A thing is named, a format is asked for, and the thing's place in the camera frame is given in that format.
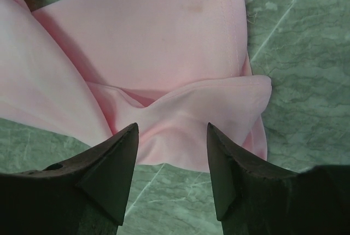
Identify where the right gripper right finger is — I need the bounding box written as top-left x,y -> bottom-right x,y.
207,124 -> 349,235

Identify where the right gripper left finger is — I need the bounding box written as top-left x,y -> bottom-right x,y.
1,123 -> 138,234

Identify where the pink t shirt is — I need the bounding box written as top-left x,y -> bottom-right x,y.
1,0 -> 272,172

